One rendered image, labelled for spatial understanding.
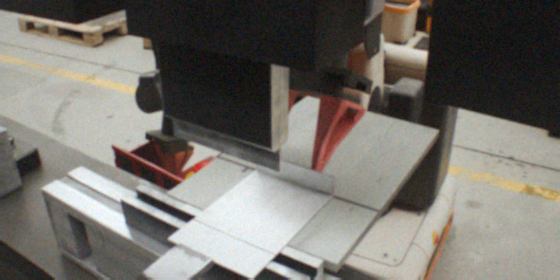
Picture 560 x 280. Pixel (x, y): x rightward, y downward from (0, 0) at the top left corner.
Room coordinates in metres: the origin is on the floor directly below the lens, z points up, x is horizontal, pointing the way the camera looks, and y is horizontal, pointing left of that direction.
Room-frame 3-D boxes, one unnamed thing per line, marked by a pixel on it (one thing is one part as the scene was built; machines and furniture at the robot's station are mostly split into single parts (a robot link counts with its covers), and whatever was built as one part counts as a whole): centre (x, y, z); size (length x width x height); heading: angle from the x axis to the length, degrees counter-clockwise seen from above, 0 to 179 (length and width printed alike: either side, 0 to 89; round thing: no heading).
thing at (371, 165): (0.45, -0.03, 1.00); 0.26 x 0.18 x 0.01; 148
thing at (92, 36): (4.57, 1.94, 0.07); 1.20 x 0.80 x 0.14; 59
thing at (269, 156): (0.33, 0.05, 1.13); 0.10 x 0.02 x 0.10; 58
